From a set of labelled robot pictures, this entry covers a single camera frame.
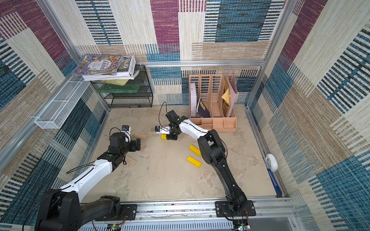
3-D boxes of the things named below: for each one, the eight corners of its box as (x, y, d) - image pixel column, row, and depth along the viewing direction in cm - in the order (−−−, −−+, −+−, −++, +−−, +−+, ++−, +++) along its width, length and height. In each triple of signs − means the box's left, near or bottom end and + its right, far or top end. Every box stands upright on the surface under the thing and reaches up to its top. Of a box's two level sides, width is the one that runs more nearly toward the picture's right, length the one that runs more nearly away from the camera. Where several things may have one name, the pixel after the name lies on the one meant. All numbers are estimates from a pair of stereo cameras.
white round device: (268, 172, 89) (272, 168, 84) (263, 157, 95) (266, 153, 91) (276, 172, 89) (280, 168, 84) (270, 157, 95) (274, 153, 90)
